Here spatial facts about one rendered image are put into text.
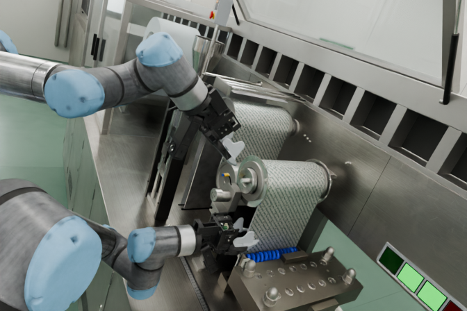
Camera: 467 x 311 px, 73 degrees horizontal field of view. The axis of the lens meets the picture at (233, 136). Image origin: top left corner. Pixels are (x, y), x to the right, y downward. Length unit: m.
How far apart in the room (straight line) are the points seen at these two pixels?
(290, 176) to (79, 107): 0.61
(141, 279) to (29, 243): 0.41
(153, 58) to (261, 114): 0.56
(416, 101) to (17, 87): 0.93
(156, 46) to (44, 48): 5.71
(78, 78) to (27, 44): 5.74
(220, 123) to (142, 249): 0.33
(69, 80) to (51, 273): 0.27
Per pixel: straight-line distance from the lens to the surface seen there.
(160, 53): 0.60
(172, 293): 1.02
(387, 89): 1.06
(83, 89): 0.54
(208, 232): 0.85
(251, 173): 0.89
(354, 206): 1.09
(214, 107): 0.70
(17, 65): 0.65
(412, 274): 1.02
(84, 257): 0.51
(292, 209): 1.00
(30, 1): 6.16
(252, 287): 0.94
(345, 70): 1.16
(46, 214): 0.52
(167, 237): 0.80
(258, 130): 1.08
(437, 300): 1.01
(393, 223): 1.03
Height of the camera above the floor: 1.66
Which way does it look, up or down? 20 degrees down
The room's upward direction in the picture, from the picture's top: 19 degrees clockwise
